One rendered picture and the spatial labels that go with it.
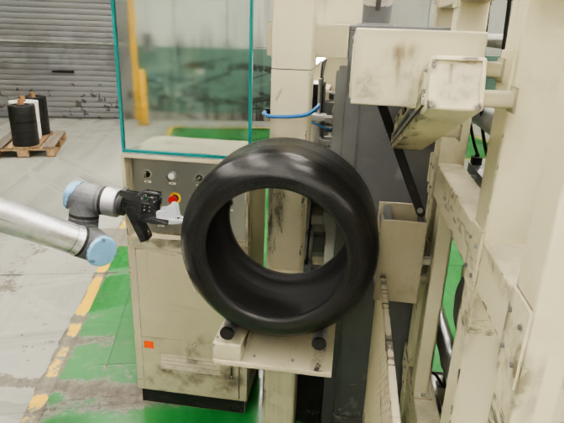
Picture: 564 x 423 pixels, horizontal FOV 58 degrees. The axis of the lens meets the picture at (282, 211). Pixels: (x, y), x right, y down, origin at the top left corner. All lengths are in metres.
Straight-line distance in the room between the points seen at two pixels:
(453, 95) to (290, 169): 0.53
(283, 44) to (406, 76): 0.70
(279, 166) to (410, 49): 0.48
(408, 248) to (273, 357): 0.57
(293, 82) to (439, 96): 0.80
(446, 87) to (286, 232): 1.00
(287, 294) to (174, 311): 0.79
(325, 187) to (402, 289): 0.60
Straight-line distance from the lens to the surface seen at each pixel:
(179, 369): 2.59
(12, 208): 1.45
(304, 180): 1.32
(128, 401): 2.80
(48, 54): 10.86
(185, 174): 2.18
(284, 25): 1.67
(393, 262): 1.75
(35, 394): 2.99
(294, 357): 1.65
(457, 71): 0.96
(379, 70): 1.04
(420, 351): 1.95
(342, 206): 1.34
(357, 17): 4.76
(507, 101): 1.07
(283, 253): 1.83
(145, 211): 1.57
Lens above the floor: 1.77
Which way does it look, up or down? 20 degrees down
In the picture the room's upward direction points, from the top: 2 degrees clockwise
